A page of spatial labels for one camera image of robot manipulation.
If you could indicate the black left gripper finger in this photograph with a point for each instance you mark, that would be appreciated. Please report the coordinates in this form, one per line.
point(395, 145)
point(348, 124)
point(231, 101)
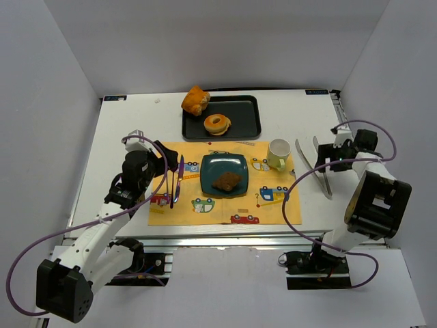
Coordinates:
point(161, 169)
point(170, 155)

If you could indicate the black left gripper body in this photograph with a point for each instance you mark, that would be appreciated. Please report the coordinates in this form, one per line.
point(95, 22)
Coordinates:
point(170, 159)

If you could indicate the orange bread roll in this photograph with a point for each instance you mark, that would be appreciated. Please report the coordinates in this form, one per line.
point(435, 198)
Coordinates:
point(196, 101)

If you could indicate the dark brown bread piece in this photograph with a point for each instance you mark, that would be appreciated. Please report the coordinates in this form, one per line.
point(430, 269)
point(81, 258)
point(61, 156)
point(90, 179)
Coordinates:
point(227, 181)

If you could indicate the metal serving tongs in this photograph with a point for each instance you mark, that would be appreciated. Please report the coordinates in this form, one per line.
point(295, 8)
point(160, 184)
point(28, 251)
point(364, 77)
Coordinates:
point(320, 177)

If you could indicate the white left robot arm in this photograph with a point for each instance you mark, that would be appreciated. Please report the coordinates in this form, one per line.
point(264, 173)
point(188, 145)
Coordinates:
point(67, 285)

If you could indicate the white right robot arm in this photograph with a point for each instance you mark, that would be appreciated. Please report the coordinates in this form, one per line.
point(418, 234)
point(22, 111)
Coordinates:
point(378, 203)

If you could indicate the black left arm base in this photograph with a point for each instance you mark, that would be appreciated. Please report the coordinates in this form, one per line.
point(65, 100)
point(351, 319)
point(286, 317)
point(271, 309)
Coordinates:
point(149, 268)

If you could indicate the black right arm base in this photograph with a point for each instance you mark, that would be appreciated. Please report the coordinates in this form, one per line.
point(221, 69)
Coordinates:
point(305, 271)

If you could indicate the purple iridescent spoon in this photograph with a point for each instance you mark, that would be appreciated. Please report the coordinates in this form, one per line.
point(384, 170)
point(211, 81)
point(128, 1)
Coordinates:
point(174, 189)

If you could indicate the iridescent table knife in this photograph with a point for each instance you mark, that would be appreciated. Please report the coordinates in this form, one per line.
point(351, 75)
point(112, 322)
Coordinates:
point(180, 177)

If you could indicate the dark teal square plate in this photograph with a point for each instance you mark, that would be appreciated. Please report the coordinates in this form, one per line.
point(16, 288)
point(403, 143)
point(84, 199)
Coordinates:
point(214, 165)

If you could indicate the bagel sandwich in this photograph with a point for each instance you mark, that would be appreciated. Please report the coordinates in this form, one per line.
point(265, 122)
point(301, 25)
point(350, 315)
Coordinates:
point(217, 124)

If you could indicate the black baking tray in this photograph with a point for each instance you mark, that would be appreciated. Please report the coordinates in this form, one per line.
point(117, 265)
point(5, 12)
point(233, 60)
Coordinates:
point(242, 110)

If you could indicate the pale yellow mug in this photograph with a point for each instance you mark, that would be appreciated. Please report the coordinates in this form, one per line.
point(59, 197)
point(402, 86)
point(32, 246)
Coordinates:
point(278, 152)

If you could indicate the yellow vehicle print placemat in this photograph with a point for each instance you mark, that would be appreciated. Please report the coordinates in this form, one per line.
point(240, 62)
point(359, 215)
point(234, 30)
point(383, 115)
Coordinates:
point(261, 204)

